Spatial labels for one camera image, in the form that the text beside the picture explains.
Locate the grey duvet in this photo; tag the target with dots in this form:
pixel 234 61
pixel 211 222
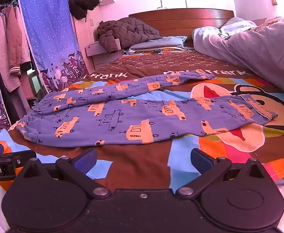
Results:
pixel 258 51

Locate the brown quilted jacket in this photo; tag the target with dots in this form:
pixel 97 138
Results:
pixel 125 32

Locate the wooden nightstand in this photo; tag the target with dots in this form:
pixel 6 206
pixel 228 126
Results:
pixel 100 53

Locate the colourful printed bed sheet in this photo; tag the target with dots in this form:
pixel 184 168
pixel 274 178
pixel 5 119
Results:
pixel 142 160

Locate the blue car print pants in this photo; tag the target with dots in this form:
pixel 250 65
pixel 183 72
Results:
pixel 122 116

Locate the light blue pillow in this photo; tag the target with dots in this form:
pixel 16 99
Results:
pixel 156 43

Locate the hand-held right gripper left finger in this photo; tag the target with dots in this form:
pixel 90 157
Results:
pixel 85 162

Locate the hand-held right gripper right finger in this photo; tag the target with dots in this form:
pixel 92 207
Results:
pixel 200 161

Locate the pink fleece hanging coat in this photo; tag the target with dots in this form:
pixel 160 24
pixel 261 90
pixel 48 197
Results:
pixel 7 51

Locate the wooden headboard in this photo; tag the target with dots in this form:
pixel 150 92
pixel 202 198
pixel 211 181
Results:
pixel 180 20

